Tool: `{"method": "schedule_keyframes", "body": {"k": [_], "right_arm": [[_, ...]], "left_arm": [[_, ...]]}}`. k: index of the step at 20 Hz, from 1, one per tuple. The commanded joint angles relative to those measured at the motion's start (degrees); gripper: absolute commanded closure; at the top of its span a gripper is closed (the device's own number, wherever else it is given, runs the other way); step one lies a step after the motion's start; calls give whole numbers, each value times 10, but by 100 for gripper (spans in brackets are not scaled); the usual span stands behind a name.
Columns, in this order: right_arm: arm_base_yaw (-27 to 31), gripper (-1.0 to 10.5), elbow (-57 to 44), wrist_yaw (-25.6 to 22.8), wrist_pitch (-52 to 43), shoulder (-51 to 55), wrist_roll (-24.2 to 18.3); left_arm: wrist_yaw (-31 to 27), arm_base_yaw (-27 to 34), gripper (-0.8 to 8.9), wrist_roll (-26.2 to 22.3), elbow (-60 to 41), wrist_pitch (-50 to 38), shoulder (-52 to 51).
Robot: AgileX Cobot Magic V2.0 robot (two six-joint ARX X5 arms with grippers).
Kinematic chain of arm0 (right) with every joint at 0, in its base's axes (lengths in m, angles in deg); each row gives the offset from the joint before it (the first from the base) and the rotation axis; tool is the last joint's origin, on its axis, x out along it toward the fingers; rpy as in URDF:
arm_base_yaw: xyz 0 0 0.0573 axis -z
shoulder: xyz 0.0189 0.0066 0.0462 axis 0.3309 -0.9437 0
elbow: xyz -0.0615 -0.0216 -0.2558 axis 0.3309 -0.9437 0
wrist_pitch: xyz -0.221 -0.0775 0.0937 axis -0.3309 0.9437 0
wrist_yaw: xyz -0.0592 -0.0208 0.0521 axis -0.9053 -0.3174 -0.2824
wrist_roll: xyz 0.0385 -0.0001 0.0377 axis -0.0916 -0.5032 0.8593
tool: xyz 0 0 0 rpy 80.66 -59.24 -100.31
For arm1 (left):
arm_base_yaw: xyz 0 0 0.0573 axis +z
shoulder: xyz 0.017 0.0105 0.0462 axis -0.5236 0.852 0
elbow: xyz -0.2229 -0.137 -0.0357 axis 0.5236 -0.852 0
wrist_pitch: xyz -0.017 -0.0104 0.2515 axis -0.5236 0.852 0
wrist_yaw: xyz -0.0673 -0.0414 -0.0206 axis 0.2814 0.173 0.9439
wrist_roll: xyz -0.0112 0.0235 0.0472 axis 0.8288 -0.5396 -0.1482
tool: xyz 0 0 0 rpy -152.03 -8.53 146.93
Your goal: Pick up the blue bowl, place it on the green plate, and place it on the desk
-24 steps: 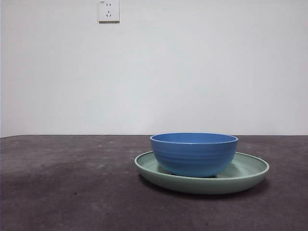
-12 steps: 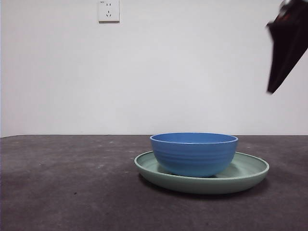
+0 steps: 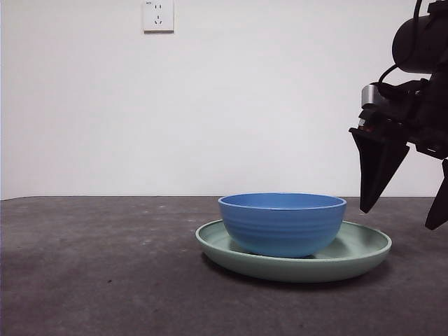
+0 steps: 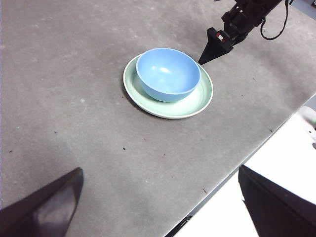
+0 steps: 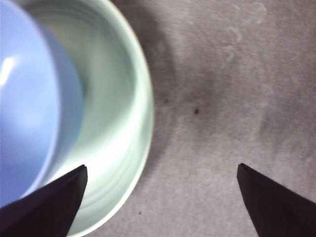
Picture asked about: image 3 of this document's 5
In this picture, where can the pale grey right wrist camera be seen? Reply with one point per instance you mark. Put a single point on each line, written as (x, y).
(371, 94)

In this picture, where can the pale green plate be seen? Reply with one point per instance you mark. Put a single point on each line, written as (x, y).
(297, 273)

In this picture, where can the blue ribbed bowl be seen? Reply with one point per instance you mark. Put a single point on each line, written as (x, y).
(281, 231)

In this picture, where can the white wall socket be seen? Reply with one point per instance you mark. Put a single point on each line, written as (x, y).
(158, 17)

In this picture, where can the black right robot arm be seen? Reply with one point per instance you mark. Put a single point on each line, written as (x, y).
(416, 45)

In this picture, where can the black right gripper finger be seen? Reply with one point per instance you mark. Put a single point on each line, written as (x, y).
(376, 168)
(439, 213)

